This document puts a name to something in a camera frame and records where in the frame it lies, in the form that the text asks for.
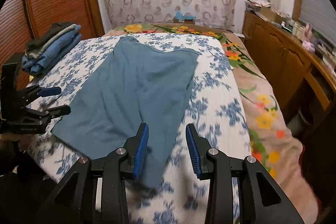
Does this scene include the grey folded pants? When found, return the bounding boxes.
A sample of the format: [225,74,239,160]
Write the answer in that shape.
[25,24,81,59]

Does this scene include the black folded pants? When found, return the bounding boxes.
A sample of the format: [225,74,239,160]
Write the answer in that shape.
[26,22,74,52]

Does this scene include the small pink box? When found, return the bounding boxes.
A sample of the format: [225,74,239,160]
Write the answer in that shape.
[302,40,315,53]

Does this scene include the grey window roller blind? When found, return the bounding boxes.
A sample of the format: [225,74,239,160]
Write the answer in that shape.
[299,0,336,47]

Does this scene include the brown wooden side cabinet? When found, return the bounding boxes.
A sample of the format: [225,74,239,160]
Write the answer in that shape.
[242,12,335,121]

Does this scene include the open cardboard box on cabinet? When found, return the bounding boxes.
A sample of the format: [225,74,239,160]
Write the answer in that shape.
[259,7,285,24]

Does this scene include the teal blue shorts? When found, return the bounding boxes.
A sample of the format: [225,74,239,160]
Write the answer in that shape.
[52,36,199,188]

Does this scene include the blue folded denim jeans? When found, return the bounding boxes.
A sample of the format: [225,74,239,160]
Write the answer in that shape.
[22,29,81,77]

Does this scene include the pink bottle on cabinet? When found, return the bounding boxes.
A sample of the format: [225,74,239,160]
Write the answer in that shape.
[301,23,313,42]

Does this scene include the cardboard box with blue cloth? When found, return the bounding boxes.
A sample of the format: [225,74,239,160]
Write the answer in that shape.
[173,11,196,24]

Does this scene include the stack of folded papers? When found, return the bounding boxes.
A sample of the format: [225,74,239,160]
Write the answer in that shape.
[245,0,272,12]

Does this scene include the colourful flower blanket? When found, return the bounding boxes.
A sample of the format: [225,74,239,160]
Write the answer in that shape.
[107,24,318,223]

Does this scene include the brown louvered wooden wardrobe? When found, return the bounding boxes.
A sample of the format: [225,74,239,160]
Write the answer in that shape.
[1,0,104,63]

